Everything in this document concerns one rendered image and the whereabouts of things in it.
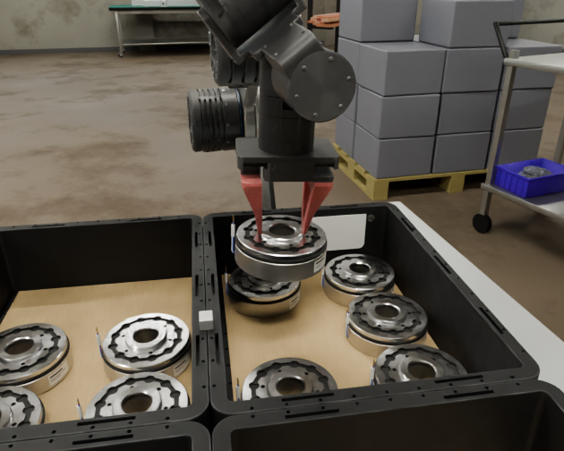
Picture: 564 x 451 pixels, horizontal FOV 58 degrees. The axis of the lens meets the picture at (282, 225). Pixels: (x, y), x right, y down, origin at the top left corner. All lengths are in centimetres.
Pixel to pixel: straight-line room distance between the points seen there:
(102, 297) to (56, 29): 1013
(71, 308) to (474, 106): 289
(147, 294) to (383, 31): 285
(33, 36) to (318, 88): 1053
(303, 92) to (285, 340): 35
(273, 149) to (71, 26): 1032
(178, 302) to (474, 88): 277
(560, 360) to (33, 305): 81
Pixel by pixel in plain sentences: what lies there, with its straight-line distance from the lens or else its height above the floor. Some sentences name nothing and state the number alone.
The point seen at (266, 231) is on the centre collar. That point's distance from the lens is 56.
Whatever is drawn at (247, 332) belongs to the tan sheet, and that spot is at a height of 83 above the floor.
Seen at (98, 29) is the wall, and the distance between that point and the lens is 1074.
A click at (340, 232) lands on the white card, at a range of 80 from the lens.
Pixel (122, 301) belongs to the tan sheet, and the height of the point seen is 83.
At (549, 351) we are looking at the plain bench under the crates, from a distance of 96.
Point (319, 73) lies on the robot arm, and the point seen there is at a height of 118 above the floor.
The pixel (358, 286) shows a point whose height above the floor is 86.
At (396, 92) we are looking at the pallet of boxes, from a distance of 307.
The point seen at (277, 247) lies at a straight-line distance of 54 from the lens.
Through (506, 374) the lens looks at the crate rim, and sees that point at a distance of 51.
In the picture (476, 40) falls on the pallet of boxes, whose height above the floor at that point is 93.
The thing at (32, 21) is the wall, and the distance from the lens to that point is 1087.
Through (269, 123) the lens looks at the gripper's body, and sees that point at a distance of 50.
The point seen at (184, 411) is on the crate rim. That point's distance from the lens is 45.
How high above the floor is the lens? 125
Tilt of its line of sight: 26 degrees down
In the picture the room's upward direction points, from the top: straight up
